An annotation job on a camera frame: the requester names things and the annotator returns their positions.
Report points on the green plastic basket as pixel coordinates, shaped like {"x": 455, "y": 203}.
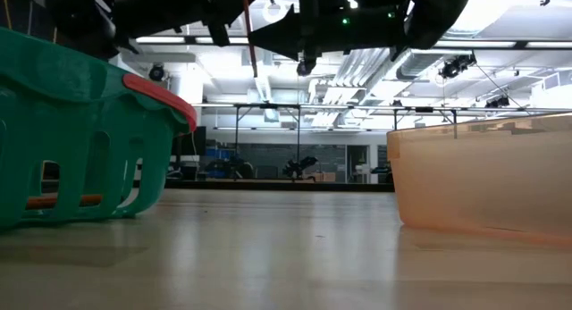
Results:
{"x": 80, "y": 122}

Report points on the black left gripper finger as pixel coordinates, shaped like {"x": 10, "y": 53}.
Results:
{"x": 232, "y": 2}
{"x": 220, "y": 33}

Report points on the blue storage bins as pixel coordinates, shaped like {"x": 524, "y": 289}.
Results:
{"x": 218, "y": 162}

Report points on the orange pencil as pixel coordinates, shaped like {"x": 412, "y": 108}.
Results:
{"x": 250, "y": 33}
{"x": 44, "y": 203}

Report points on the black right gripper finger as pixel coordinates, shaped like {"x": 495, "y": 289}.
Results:
{"x": 281, "y": 33}
{"x": 308, "y": 24}

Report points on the black monitor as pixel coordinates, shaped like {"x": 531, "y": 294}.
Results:
{"x": 190, "y": 142}

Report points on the translucent orange plastic bin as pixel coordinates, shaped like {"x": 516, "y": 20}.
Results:
{"x": 482, "y": 185}

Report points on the black background table frame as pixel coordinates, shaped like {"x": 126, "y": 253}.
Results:
{"x": 268, "y": 106}

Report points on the overhead light bar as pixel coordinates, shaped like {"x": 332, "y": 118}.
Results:
{"x": 491, "y": 44}

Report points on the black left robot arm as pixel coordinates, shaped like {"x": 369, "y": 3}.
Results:
{"x": 80, "y": 15}

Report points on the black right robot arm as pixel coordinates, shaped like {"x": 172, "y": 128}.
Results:
{"x": 438, "y": 15}

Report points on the black ceiling camera cluster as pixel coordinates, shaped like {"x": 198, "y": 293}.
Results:
{"x": 456, "y": 66}

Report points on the black background robot arm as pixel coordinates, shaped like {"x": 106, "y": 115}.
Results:
{"x": 299, "y": 166}

